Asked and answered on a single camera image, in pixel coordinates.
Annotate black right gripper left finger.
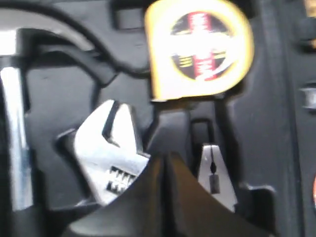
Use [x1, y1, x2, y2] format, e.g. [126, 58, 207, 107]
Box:
[62, 156, 168, 237]

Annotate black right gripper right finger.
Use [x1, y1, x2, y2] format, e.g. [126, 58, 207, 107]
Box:
[164, 153, 271, 237]

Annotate adjustable wrench black handle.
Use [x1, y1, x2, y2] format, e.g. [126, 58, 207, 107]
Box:
[73, 99, 151, 206]

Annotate claw hammer black grip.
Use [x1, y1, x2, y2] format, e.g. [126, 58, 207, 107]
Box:
[0, 12, 99, 213]

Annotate black electrical tape roll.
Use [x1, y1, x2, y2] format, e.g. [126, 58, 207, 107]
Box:
[312, 176, 316, 208]

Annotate black plastic tool case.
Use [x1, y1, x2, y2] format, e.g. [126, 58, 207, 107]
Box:
[0, 0, 316, 237]

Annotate yellow tape measure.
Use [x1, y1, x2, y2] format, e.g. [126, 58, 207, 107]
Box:
[145, 0, 255, 102]

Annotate orange handled pliers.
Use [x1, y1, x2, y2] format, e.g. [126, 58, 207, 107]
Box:
[197, 144, 237, 212]

